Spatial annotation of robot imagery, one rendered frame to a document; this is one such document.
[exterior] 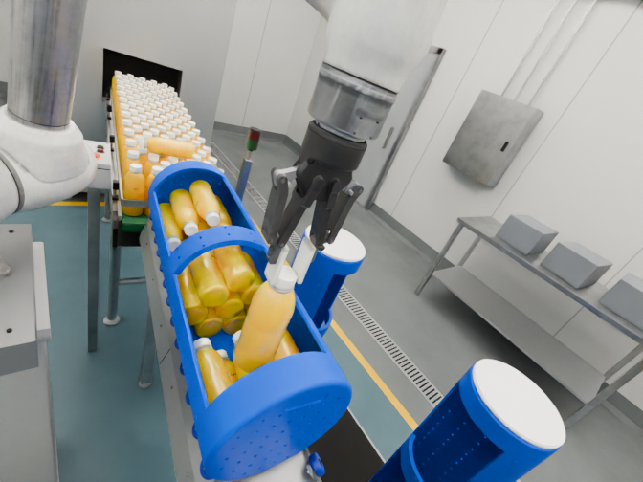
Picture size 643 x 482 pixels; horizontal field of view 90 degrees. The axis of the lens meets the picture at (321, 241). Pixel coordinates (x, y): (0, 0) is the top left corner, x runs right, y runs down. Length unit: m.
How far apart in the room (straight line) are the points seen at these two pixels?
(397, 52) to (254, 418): 0.51
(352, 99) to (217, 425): 0.50
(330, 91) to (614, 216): 3.52
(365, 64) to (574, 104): 3.64
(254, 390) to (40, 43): 0.70
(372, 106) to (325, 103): 0.05
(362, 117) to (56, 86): 0.65
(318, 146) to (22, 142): 0.65
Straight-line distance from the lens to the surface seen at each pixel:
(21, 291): 0.89
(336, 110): 0.36
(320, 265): 1.31
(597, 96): 3.92
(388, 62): 0.36
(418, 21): 0.36
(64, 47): 0.83
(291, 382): 0.56
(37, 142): 0.89
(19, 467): 1.38
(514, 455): 1.17
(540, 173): 3.89
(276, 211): 0.40
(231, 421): 0.57
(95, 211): 1.57
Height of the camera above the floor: 1.67
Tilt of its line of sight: 28 degrees down
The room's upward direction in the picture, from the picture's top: 23 degrees clockwise
